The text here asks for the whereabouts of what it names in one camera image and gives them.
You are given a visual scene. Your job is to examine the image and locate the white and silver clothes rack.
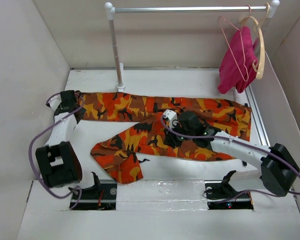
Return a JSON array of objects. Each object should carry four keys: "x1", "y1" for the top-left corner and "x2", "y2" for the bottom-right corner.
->
[{"x1": 104, "y1": 0, "x2": 280, "y2": 100}]

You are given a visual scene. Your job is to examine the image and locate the magenta hanging garment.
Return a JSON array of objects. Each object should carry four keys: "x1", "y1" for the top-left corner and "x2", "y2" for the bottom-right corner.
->
[{"x1": 217, "y1": 26, "x2": 258, "y2": 94}]

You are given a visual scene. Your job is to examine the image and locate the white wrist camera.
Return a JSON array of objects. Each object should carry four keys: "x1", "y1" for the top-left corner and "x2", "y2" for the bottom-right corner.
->
[
  {"x1": 46, "y1": 94, "x2": 61, "y2": 111},
  {"x1": 163, "y1": 109, "x2": 178, "y2": 129}
]

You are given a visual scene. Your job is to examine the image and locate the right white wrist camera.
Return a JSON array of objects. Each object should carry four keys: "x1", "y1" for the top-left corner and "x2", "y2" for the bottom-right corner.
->
[{"x1": 163, "y1": 109, "x2": 178, "y2": 129}]

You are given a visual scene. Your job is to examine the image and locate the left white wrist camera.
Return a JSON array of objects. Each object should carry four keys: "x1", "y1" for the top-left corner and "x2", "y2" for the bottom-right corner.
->
[{"x1": 46, "y1": 94, "x2": 61, "y2": 111}]

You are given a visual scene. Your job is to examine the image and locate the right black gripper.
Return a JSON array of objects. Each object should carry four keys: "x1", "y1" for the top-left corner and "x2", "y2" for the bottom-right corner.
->
[{"x1": 162, "y1": 121, "x2": 195, "y2": 148}]

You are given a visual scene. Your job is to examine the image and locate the aluminium side rail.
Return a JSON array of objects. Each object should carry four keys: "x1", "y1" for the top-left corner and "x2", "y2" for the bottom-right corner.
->
[{"x1": 245, "y1": 86, "x2": 271, "y2": 146}]

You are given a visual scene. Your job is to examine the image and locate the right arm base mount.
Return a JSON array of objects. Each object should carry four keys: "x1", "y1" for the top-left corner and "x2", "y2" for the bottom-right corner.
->
[{"x1": 202, "y1": 180, "x2": 254, "y2": 210}]

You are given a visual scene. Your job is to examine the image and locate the pink wire hanger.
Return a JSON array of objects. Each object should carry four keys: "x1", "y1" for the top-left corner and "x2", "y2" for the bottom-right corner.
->
[{"x1": 218, "y1": 16, "x2": 252, "y2": 84}]

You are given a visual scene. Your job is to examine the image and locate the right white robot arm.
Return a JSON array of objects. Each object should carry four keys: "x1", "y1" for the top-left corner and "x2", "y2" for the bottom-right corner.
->
[{"x1": 160, "y1": 110, "x2": 300, "y2": 197}]

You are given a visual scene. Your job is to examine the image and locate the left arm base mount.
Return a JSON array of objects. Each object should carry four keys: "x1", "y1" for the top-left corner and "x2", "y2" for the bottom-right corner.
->
[{"x1": 69, "y1": 181, "x2": 118, "y2": 211}]

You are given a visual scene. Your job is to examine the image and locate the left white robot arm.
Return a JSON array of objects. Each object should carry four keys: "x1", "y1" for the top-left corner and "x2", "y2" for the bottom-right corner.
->
[{"x1": 33, "y1": 90, "x2": 102, "y2": 199}]

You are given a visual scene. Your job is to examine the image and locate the beige plastic hanger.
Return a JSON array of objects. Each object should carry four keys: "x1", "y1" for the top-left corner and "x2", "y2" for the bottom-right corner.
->
[{"x1": 240, "y1": 2, "x2": 271, "y2": 80}]

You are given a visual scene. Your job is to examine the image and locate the orange camouflage trousers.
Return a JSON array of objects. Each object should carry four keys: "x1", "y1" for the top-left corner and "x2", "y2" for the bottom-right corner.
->
[{"x1": 78, "y1": 92, "x2": 252, "y2": 184}]

